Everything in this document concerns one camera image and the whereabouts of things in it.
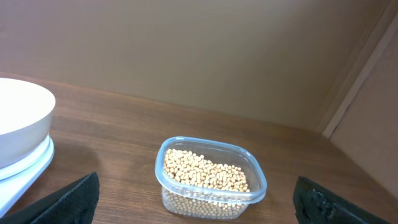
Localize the white digital kitchen scale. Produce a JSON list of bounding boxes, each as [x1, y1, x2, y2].
[[1, 135, 54, 217]]

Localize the clear plastic container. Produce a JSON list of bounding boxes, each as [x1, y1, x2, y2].
[[155, 136, 267, 220]]

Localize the soybeans in container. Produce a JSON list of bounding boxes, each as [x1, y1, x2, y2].
[[162, 149, 250, 220]]

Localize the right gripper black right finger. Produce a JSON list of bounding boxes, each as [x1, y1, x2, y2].
[[293, 176, 389, 224]]

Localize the white bowl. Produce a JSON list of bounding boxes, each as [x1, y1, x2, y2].
[[1, 78, 56, 167]]

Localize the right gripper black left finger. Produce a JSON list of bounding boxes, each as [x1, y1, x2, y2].
[[1, 172, 100, 224]]

